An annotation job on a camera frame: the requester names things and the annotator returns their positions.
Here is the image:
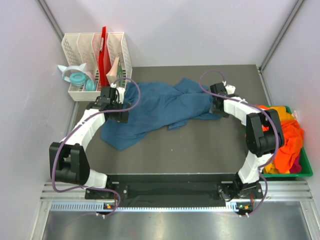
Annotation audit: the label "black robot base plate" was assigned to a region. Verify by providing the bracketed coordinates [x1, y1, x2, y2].
[84, 173, 263, 208]

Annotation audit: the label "blue t shirt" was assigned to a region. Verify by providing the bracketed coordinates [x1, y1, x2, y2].
[100, 78, 220, 151]

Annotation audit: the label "aluminium frame post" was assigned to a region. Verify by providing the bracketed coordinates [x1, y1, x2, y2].
[258, 0, 307, 73]
[36, 0, 64, 42]

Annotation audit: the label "orange t shirt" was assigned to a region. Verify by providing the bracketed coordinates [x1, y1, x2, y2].
[258, 105, 305, 174]

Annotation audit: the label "teal cat ear headphones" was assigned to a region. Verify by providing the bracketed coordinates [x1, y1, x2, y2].
[57, 63, 98, 92]

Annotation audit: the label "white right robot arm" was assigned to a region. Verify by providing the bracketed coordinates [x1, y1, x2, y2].
[210, 82, 285, 198]

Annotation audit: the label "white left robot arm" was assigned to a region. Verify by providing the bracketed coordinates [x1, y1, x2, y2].
[49, 84, 131, 199]

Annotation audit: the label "beige book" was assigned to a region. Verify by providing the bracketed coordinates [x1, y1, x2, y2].
[106, 57, 120, 86]

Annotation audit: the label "aluminium frame post left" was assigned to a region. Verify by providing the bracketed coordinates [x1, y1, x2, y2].
[36, 0, 64, 42]

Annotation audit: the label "white file organizer rack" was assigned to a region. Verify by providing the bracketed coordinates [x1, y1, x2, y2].
[61, 32, 133, 102]

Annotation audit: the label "red folder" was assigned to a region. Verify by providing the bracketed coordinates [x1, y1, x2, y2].
[98, 26, 112, 88]

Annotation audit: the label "green plastic basket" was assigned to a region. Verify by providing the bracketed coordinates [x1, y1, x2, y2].
[260, 105, 313, 177]

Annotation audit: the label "aluminium frame post right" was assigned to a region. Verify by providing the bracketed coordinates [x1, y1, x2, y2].
[258, 0, 307, 73]

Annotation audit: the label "grey slotted cable duct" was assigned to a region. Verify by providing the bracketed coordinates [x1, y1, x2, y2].
[50, 201, 250, 213]

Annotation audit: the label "magenta t shirt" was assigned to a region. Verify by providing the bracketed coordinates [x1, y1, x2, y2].
[289, 154, 302, 174]

